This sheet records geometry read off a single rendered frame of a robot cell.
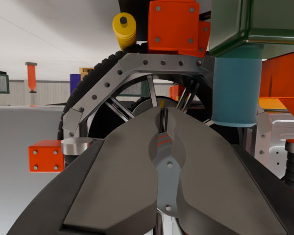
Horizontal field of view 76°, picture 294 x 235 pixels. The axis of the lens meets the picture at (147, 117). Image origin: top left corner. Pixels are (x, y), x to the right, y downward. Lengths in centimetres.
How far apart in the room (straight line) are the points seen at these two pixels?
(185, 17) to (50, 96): 1048
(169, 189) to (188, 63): 30
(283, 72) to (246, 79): 49
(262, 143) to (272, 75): 40
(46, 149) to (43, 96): 1048
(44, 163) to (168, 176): 33
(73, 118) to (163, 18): 32
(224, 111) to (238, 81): 6
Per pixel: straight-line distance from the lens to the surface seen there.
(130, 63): 48
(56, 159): 54
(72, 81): 685
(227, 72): 40
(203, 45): 52
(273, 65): 93
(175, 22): 51
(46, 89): 1092
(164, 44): 49
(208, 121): 63
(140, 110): 94
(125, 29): 51
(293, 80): 84
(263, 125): 58
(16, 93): 1172
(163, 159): 36
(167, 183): 37
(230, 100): 40
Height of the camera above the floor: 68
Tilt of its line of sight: 6 degrees up
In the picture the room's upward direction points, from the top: 179 degrees counter-clockwise
